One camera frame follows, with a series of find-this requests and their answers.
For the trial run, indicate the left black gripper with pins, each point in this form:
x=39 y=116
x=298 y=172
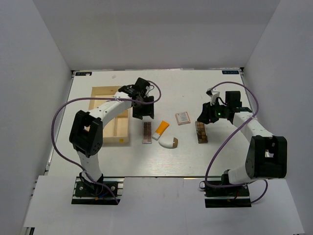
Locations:
x=149 y=111

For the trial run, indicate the square pink compact box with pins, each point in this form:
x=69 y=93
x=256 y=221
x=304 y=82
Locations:
x=182 y=118

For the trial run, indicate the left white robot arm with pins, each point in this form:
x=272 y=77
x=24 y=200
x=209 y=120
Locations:
x=86 y=134

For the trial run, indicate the pink eyeshadow palette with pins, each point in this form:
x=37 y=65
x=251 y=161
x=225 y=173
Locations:
x=147 y=132

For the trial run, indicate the white egg-shaped gold-tip case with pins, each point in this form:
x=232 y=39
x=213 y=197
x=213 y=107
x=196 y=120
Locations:
x=168 y=142

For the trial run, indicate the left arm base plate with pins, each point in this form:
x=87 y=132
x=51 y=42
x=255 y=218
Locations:
x=84 y=195

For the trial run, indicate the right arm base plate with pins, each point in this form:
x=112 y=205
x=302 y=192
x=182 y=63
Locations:
x=234 y=197

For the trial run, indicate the orange cosmetic tube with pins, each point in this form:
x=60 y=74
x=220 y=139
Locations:
x=160 y=130

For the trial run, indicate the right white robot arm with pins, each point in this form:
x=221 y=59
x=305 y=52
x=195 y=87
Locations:
x=267 y=154

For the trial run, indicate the wooden organizer tray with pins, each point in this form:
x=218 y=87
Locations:
x=115 y=127

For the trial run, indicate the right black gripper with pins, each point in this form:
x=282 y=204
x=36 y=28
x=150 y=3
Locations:
x=205 y=116

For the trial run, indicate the brown eyeshadow palette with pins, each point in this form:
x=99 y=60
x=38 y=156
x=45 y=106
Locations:
x=201 y=132

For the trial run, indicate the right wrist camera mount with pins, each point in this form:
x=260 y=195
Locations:
x=213 y=94

